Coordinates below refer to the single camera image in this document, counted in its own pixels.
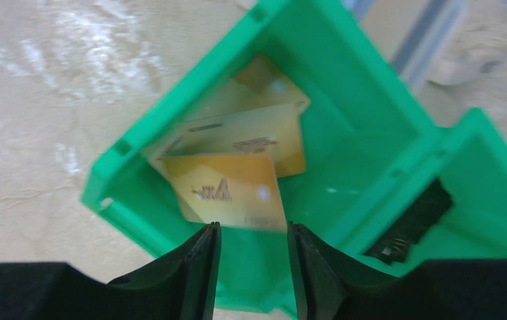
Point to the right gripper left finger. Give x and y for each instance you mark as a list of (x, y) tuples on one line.
[(178, 285)]

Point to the left green bin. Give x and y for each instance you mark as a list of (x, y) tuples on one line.
[(362, 131)]

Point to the blue card behind bin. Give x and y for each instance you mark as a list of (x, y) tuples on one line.
[(409, 35)]

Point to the right green bin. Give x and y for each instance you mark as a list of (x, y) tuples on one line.
[(471, 162)]

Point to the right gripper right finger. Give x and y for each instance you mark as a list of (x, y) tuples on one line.
[(329, 284)]

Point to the orange and white credit card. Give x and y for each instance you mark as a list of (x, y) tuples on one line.
[(236, 190)]

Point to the yellow item in bin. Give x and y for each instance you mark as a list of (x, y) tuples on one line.
[(274, 129)]

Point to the pale yellow card in bin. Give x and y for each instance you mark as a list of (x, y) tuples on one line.
[(259, 84)]

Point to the black item in bin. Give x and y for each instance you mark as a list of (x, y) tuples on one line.
[(394, 245)]

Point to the green bin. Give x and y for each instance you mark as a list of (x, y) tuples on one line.
[(362, 131), (471, 162)]

